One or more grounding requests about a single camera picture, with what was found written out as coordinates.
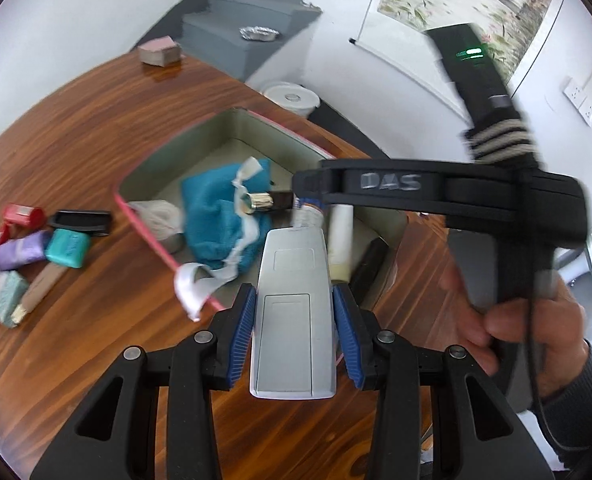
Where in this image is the pink tin box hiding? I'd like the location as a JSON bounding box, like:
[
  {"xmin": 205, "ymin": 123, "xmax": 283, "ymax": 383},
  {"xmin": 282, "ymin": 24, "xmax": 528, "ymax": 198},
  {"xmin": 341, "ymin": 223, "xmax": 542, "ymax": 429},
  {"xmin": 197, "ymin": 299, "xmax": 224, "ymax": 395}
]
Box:
[{"xmin": 113, "ymin": 106, "xmax": 412, "ymax": 321}]

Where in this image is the person's right hand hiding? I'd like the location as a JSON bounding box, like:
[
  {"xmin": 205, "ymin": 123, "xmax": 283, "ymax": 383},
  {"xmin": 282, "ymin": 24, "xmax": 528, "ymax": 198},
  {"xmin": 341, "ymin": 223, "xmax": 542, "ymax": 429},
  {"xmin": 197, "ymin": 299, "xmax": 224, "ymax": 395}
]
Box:
[{"xmin": 438, "ymin": 255, "xmax": 589, "ymax": 401}]

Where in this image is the blue drawstring pouch white ribbon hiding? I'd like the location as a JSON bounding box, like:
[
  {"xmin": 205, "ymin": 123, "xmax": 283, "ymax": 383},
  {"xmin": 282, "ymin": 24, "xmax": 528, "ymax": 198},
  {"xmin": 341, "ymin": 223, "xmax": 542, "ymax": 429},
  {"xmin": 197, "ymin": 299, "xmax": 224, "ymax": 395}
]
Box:
[{"xmin": 173, "ymin": 156, "xmax": 273, "ymax": 323}]

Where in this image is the purple bag roll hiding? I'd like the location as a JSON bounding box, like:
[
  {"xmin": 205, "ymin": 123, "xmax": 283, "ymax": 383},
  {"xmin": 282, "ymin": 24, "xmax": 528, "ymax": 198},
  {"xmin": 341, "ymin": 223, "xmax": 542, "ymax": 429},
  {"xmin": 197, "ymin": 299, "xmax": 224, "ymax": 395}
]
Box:
[{"xmin": 0, "ymin": 231, "xmax": 53, "ymax": 270}]

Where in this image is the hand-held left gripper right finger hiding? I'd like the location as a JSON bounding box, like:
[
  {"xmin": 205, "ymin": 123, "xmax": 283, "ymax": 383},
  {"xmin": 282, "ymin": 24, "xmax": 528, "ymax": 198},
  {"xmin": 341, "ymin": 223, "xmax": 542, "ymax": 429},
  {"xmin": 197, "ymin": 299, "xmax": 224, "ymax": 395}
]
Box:
[{"xmin": 332, "ymin": 282, "xmax": 547, "ymax": 480}]

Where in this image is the black glasses case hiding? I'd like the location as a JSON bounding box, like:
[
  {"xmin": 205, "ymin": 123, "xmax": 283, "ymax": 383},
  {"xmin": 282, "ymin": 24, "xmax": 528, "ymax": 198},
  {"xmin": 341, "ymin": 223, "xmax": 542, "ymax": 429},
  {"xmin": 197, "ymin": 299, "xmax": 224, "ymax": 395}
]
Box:
[{"xmin": 47, "ymin": 209, "xmax": 113, "ymax": 237}]

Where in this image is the red cylindrical can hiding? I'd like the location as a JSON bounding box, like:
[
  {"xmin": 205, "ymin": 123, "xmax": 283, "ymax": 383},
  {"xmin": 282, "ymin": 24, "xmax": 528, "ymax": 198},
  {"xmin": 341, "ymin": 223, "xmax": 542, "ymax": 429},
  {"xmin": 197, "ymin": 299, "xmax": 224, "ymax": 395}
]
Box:
[{"xmin": 2, "ymin": 203, "xmax": 45, "ymax": 229}]

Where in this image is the black rectangular box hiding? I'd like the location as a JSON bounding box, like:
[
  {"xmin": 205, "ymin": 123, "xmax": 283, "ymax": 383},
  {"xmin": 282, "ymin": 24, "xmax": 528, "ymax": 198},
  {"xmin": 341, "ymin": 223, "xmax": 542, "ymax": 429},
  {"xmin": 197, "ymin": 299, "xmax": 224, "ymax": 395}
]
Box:
[{"xmin": 350, "ymin": 237, "xmax": 391, "ymax": 307}]

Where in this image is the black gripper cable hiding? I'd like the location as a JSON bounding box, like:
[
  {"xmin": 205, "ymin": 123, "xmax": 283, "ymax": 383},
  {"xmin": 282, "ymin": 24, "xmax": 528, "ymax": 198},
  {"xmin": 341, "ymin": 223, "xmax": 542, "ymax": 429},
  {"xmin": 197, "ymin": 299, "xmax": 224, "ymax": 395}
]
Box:
[{"xmin": 526, "ymin": 270, "xmax": 584, "ymax": 456}]

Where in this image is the playing card deck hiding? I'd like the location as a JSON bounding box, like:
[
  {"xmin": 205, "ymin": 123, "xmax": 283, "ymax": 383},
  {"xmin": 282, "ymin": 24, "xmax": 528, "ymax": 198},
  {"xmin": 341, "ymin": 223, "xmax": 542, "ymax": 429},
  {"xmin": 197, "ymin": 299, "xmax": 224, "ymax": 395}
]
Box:
[{"xmin": 137, "ymin": 36, "xmax": 181, "ymax": 67}]

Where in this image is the white blue sachet bundle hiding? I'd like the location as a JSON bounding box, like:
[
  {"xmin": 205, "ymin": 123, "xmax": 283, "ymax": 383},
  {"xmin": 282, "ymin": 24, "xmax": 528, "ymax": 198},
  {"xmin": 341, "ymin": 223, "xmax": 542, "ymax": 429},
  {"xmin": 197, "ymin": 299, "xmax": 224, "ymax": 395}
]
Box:
[{"xmin": 292, "ymin": 197, "xmax": 328, "ymax": 231}]

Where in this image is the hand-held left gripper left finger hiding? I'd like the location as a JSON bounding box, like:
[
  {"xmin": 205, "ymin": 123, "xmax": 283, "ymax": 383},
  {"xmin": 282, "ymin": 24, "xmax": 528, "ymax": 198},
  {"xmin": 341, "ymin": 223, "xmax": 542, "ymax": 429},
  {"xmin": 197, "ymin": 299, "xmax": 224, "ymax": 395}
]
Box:
[{"xmin": 30, "ymin": 282, "xmax": 257, "ymax": 480}]

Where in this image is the person's right forearm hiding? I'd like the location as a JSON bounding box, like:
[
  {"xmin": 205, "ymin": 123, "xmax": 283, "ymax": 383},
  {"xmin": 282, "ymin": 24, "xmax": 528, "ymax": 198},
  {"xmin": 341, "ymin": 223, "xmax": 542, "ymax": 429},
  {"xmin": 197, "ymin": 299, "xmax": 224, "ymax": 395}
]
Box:
[{"xmin": 526, "ymin": 340, "xmax": 592, "ymax": 471}]

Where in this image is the white remote control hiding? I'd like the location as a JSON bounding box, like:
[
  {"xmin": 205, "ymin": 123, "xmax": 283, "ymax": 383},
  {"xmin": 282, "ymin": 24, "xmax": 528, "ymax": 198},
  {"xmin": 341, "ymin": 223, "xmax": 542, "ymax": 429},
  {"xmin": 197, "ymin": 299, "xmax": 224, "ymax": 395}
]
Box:
[{"xmin": 248, "ymin": 227, "xmax": 338, "ymax": 401}]

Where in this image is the white bandage roll red print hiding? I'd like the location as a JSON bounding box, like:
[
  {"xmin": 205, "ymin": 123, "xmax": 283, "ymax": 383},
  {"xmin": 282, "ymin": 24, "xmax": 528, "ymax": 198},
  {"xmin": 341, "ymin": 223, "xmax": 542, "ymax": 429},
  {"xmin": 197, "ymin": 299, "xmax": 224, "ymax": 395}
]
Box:
[{"xmin": 127, "ymin": 199, "xmax": 185, "ymax": 242}]

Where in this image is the foil tray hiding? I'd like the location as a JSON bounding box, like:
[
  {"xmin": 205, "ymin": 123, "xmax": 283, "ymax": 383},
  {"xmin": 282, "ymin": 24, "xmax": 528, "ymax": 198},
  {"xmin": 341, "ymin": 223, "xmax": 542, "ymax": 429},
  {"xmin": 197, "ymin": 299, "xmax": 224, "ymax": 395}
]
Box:
[{"xmin": 239, "ymin": 25, "xmax": 280, "ymax": 42}]

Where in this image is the grey staircase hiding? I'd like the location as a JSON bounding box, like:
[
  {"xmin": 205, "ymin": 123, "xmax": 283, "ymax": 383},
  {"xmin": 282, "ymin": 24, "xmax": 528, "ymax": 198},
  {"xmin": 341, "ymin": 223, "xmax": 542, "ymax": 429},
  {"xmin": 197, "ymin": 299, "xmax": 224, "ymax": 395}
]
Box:
[{"xmin": 131, "ymin": 0, "xmax": 324, "ymax": 86}]

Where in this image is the cream cosmetic tube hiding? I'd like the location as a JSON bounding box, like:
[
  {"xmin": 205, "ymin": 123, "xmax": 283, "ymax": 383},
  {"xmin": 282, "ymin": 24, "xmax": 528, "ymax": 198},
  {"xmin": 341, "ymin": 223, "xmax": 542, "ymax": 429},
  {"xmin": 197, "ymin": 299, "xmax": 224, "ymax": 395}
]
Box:
[{"xmin": 327, "ymin": 204, "xmax": 355, "ymax": 283}]

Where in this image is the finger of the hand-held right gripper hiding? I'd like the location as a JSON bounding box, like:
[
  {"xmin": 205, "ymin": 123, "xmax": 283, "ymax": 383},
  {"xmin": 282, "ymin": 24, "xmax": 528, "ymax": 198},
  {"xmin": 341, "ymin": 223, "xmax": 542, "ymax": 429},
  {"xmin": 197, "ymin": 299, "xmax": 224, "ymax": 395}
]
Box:
[{"xmin": 292, "ymin": 157, "xmax": 449, "ymax": 207}]

